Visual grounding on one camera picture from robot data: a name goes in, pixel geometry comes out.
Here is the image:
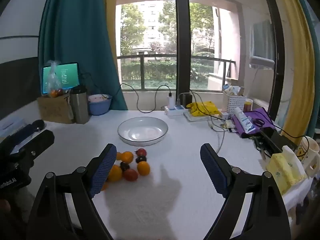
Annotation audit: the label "white tube blue print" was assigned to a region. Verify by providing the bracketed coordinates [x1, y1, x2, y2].
[234, 107, 255, 134]

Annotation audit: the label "steel tumbler black lid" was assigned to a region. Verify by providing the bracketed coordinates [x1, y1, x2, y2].
[69, 85, 89, 124]

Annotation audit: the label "black power adapter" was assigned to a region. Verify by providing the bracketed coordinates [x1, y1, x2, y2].
[182, 93, 193, 108]

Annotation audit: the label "yellow plastic bag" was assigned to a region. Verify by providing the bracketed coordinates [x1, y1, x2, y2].
[186, 101, 220, 116]

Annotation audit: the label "teal curtain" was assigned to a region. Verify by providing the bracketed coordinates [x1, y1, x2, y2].
[38, 0, 127, 110]

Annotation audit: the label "white charger with black cable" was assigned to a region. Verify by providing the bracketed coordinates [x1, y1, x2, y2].
[117, 83, 175, 114]

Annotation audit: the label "greenish small citrus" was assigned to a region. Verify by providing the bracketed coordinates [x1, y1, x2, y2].
[116, 152, 122, 160]

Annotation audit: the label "yellow curtain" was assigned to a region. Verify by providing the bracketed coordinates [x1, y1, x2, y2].
[282, 0, 315, 145]

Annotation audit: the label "red cherry tomato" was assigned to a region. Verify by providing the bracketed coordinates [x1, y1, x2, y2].
[123, 168, 138, 181]
[135, 148, 147, 157]

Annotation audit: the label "plastic bag with fruit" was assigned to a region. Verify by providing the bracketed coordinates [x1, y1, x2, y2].
[47, 61, 63, 98]

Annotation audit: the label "blue white booklet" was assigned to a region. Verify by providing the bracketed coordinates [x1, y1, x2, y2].
[0, 117, 26, 138]

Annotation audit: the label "brown cardboard box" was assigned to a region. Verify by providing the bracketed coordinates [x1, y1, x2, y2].
[37, 94, 74, 124]

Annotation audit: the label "white plate black rim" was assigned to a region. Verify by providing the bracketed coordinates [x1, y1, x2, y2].
[117, 116, 169, 146]

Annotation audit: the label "white mug yellow print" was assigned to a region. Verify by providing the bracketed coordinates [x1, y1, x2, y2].
[296, 136, 319, 177]

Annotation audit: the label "blue bowl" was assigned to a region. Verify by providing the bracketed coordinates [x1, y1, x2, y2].
[88, 94, 112, 115]

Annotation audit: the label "black scissors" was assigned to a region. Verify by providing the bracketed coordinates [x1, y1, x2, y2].
[252, 118, 265, 127]

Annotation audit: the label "yellow tissue pack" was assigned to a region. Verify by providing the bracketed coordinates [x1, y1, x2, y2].
[266, 146, 307, 195]

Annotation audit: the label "oval orange kumquat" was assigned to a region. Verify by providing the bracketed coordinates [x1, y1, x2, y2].
[137, 161, 150, 176]
[120, 151, 134, 164]

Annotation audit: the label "dark cherry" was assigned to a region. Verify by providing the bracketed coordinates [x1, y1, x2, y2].
[136, 155, 147, 164]
[120, 161, 130, 172]

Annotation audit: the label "white perforated basket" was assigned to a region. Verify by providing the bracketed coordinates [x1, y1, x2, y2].
[222, 92, 246, 115]

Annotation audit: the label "black round mouse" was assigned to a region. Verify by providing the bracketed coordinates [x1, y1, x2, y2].
[31, 119, 46, 132]

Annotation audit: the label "purple cloth pouch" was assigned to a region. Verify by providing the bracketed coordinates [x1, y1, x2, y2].
[232, 108, 276, 138]

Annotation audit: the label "white power strip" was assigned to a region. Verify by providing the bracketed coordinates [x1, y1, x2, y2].
[164, 106, 188, 116]

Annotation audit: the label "grey cable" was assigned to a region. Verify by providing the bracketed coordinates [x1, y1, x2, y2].
[207, 119, 227, 155]

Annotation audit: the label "large orange with stem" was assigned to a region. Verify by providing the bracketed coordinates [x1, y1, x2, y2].
[107, 165, 123, 183]

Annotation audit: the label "orange with green leaf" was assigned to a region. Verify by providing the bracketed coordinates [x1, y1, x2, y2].
[101, 182, 108, 191]

